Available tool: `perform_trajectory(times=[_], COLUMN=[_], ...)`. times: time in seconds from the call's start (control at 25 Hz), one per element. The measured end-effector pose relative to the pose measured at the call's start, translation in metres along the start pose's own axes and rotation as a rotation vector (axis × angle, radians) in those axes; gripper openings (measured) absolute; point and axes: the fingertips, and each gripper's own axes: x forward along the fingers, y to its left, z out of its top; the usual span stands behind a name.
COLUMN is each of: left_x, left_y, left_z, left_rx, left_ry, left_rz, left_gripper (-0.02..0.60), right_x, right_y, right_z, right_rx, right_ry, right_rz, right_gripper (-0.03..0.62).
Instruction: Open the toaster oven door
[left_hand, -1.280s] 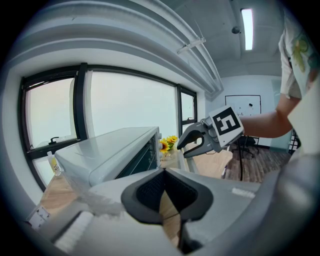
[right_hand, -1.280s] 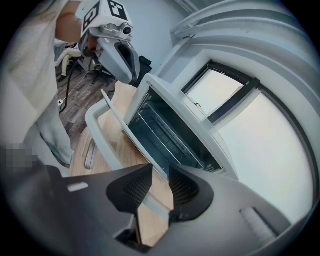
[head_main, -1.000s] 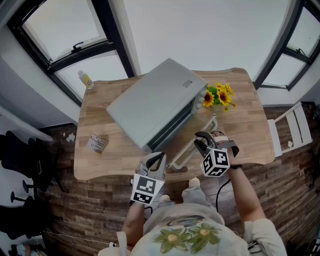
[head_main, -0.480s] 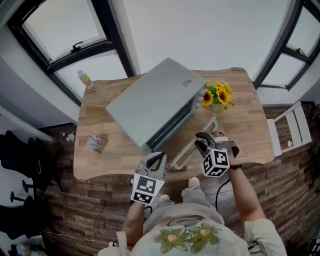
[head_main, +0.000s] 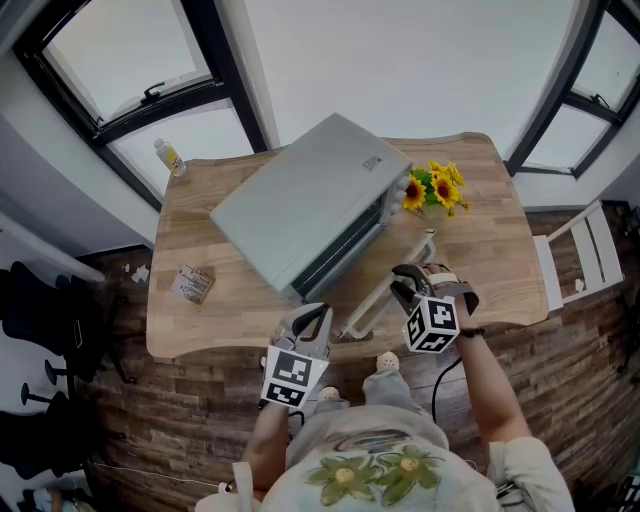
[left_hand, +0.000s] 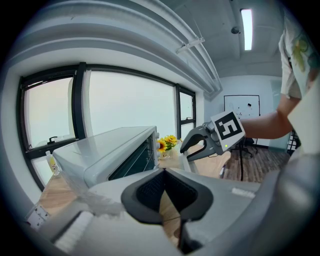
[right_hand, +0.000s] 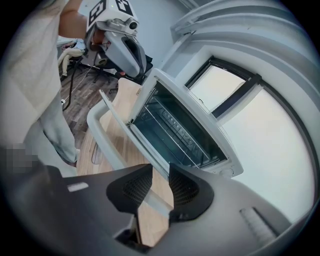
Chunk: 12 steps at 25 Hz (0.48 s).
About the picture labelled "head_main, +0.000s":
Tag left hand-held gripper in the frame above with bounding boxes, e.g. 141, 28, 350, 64
258, 302, 335, 410

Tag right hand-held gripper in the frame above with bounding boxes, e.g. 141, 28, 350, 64
389, 263, 481, 355

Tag glass toaster oven door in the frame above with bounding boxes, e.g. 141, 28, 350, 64
299, 219, 439, 343

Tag grey toaster oven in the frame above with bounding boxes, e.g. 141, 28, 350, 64
209, 112, 414, 306

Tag person's left forearm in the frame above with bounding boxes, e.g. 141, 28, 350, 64
239, 399, 292, 494

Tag person's right forearm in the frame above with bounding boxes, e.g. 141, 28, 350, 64
457, 327, 534, 447

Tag person's right hand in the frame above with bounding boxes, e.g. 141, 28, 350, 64
423, 263, 475, 332

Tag yellow sunflower bouquet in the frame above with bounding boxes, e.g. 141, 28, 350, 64
401, 160, 472, 221

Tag person's grey trousers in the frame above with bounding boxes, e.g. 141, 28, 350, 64
310, 367, 427, 419

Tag small printed card packet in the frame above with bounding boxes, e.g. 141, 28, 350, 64
170, 264, 217, 306

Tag person's flower print shirt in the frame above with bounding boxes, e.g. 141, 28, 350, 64
194, 403, 577, 512

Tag white paper scraps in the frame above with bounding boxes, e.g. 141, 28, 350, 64
122, 262, 151, 285

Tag white folding chair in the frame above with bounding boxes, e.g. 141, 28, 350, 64
531, 199, 626, 313

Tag plastic bottle with yellow label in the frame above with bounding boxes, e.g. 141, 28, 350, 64
152, 137, 188, 178

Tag black office chair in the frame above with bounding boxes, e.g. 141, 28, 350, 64
0, 259, 137, 482

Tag black power cable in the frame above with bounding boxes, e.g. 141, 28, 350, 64
431, 356, 464, 425

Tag white thin cable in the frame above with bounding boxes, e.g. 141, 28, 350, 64
92, 461, 232, 492

